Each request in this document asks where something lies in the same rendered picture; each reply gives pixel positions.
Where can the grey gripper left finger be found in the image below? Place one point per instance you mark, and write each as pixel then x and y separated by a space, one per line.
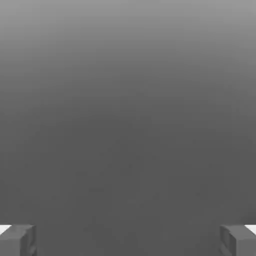
pixel 16 241

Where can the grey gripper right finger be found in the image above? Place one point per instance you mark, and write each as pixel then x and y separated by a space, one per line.
pixel 240 242

